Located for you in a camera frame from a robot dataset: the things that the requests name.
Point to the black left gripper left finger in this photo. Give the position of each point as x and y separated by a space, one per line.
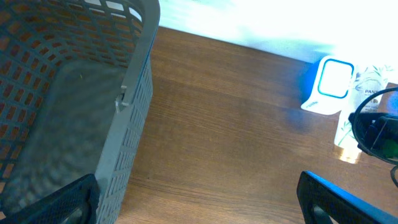
82 194

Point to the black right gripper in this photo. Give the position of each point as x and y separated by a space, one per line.
376 133

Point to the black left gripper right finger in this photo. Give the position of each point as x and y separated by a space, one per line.
323 202

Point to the white cream tube gold cap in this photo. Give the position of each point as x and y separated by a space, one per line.
368 79

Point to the white barcode scanner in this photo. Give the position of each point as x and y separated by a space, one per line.
326 85

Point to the grey plastic mesh basket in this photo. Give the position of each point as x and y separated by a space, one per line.
76 86

